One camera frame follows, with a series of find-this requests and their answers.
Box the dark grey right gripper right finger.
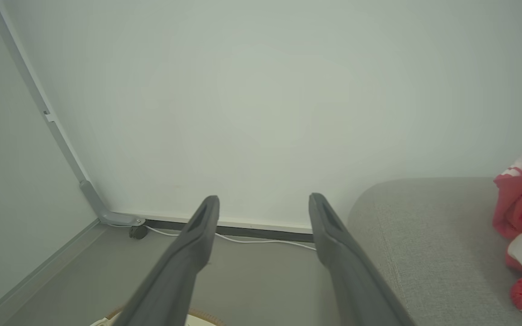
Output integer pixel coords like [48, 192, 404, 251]
[308, 192, 416, 326]

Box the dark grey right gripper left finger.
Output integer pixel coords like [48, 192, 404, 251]
[112, 195, 220, 326]

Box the light grey fabric sofa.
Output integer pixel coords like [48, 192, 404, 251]
[347, 177, 522, 326]

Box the white cable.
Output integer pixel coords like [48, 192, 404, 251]
[107, 223, 317, 251]

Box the grey metal frame post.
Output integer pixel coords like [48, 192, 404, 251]
[0, 0, 146, 227]

